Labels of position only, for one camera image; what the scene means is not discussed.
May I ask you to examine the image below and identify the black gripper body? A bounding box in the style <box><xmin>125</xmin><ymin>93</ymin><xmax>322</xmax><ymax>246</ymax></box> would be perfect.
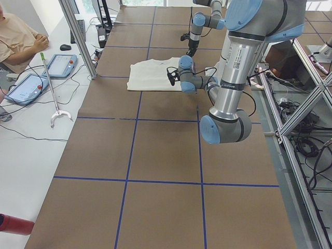
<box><xmin>187</xmin><ymin>39</ymin><xmax>199</xmax><ymax>57</ymax></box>

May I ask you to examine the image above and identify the cream long-sleeve cat shirt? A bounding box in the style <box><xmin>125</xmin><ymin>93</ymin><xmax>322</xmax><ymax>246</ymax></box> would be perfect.
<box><xmin>127</xmin><ymin>57</ymin><xmax>182</xmax><ymax>91</ymax></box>

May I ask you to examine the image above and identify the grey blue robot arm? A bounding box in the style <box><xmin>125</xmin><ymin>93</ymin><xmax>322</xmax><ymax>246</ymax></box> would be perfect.
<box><xmin>176</xmin><ymin>1</ymin><xmax>306</xmax><ymax>144</ymax></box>
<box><xmin>183</xmin><ymin>0</ymin><xmax>225</xmax><ymax>57</ymax></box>

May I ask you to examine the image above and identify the person's hand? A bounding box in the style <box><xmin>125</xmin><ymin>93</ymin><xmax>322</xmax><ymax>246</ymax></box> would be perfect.
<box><xmin>33</xmin><ymin>34</ymin><xmax>49</xmax><ymax>53</ymax></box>

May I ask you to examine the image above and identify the brown wooden box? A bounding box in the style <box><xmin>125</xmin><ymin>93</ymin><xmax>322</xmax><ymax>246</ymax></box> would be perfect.
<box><xmin>265</xmin><ymin>41</ymin><xmax>301</xmax><ymax>80</ymax></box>

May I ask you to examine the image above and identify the black power adapter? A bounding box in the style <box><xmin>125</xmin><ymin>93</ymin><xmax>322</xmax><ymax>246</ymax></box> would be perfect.
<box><xmin>97</xmin><ymin>27</ymin><xmax>107</xmax><ymax>48</ymax></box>

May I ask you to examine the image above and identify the black computer mouse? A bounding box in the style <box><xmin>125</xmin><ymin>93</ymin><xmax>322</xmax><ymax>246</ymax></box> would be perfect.
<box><xmin>60</xmin><ymin>44</ymin><xmax>72</xmax><ymax>51</ymax></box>

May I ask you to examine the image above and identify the blue teach pendant far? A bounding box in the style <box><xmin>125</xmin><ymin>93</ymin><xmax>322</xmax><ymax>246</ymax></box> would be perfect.
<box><xmin>47</xmin><ymin>54</ymin><xmax>77</xmax><ymax>78</ymax></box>

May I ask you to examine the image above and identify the blue teach pendant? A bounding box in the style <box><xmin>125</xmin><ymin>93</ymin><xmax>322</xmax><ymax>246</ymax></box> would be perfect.
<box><xmin>47</xmin><ymin>54</ymin><xmax>77</xmax><ymax>78</ymax></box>
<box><xmin>5</xmin><ymin>74</ymin><xmax>49</xmax><ymax>105</ymax></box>

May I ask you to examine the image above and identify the metal reacher grabber tool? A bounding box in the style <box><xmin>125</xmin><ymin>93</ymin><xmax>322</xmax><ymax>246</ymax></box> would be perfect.
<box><xmin>40</xmin><ymin>52</ymin><xmax>73</xmax><ymax>128</ymax></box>

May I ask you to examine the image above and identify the blue teach pendant near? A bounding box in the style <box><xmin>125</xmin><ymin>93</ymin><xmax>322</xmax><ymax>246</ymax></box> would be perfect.
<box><xmin>5</xmin><ymin>74</ymin><xmax>49</xmax><ymax>105</ymax></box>

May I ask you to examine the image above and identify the person in beige shirt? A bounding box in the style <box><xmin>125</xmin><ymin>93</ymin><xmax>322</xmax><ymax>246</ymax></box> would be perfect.
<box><xmin>1</xmin><ymin>9</ymin><xmax>39</xmax><ymax>74</ymax></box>

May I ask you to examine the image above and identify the red cylinder object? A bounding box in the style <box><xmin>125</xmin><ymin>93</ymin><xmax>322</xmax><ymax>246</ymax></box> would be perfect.
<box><xmin>1</xmin><ymin>214</ymin><xmax>35</xmax><ymax>236</ymax></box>

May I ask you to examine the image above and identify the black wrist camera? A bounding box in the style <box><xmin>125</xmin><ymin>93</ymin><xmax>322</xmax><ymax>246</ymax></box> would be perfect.
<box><xmin>180</xmin><ymin>33</ymin><xmax>190</xmax><ymax>42</ymax></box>
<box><xmin>167</xmin><ymin>67</ymin><xmax>179</xmax><ymax>86</ymax></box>

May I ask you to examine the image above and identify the black camera cable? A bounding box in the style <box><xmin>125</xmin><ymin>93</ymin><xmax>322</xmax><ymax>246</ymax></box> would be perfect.
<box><xmin>165</xmin><ymin>66</ymin><xmax>257</xmax><ymax>118</ymax></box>

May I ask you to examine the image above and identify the grey aluminium frame post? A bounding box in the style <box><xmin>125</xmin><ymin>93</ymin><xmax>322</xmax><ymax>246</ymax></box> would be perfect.
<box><xmin>59</xmin><ymin>0</ymin><xmax>97</xmax><ymax>79</ymax></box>

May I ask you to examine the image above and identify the aluminium frame truss right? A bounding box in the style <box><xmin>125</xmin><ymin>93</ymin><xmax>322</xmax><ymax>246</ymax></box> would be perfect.
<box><xmin>257</xmin><ymin>38</ymin><xmax>331</xmax><ymax>248</ymax></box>

